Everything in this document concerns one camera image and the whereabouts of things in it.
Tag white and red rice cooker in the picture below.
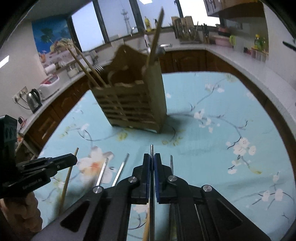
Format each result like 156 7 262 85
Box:
38 75 61 100

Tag wooden utensil holder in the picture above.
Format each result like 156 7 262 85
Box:
89 44 167 134

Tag person's left hand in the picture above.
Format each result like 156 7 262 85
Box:
0 192 43 241

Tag knife block with utensils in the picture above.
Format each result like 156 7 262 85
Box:
171 16 200 44

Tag wooden wall cabinets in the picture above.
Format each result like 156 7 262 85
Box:
203 0 264 19

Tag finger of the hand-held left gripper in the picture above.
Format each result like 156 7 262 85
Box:
20 168 61 180
16 153 78 172

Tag kitchen window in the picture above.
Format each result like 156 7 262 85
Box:
69 0 220 52

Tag wall socket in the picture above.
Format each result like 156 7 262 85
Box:
13 87 28 102

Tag steel electric kettle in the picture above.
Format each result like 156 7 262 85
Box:
26 89 43 114

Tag paper towel roll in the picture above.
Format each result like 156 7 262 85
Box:
44 64 57 75

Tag pink basin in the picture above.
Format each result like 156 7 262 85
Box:
213 35 233 47

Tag sink faucet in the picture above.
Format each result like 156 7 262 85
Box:
131 27 149 54

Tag wooden base cabinets with counter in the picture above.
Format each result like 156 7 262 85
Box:
20 43 296 149

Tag seasoning jars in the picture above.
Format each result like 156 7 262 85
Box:
244 47 269 61

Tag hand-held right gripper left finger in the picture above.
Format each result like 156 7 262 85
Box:
30 153 151 241

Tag cooking oil bottles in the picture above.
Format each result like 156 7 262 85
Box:
254 34 266 50

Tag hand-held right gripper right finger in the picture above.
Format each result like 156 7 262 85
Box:
154 153 272 241

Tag blue floral tablecloth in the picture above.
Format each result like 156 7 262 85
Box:
38 72 294 241

